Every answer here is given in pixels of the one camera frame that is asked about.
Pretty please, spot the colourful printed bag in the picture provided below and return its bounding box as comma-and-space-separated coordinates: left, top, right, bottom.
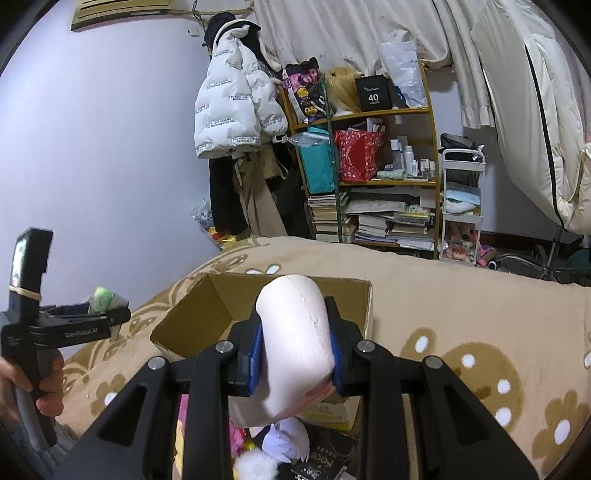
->
283, 57, 335, 124

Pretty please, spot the white puffer jacket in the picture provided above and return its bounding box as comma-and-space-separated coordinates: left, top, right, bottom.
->
194, 19, 287, 159

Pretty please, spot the blonde wig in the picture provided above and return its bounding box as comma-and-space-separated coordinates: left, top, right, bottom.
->
325, 67, 362, 114

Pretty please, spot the red patterned bag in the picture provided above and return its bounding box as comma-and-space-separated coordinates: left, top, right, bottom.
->
334, 129, 384, 183

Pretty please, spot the beige patterned carpet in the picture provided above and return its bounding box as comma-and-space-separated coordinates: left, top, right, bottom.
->
61, 237, 590, 479

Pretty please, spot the black box with 40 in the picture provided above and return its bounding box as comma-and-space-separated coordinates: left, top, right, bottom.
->
355, 75, 393, 112

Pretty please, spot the wooden bookshelf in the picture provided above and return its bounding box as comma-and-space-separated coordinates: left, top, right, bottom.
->
280, 75, 441, 255

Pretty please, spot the white curtain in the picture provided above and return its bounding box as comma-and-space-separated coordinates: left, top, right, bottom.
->
253, 0, 494, 129

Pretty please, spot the person's left hand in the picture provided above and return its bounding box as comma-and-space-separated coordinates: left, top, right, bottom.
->
0, 351, 64, 422

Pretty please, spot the white fluffy plush toy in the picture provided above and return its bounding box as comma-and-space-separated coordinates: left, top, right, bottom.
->
232, 417, 311, 480

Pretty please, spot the beige trench coat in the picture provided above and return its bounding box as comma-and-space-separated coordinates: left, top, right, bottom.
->
233, 146, 287, 237

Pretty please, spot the white plastic bag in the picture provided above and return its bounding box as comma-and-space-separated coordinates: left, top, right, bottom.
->
379, 40, 428, 108

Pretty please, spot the pale pink plush toy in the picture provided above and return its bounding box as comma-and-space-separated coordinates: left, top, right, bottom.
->
228, 275, 335, 428

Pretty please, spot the black magazine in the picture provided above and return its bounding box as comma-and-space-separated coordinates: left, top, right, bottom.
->
290, 426, 356, 480

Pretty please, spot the air conditioner unit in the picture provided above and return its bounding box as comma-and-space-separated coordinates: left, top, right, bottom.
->
69, 0, 257, 32

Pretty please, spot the white rolling cart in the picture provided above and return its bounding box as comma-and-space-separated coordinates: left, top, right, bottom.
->
440, 145, 487, 266

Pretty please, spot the cream hanging duvet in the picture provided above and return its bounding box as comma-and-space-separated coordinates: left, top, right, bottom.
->
471, 1, 590, 235

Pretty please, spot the open cardboard box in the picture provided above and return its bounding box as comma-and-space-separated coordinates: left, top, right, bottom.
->
150, 271, 373, 437

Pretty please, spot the teal bag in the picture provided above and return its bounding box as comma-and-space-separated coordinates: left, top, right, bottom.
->
294, 127, 335, 195

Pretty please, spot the stack of books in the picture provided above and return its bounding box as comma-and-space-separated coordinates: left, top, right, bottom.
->
308, 185, 437, 253

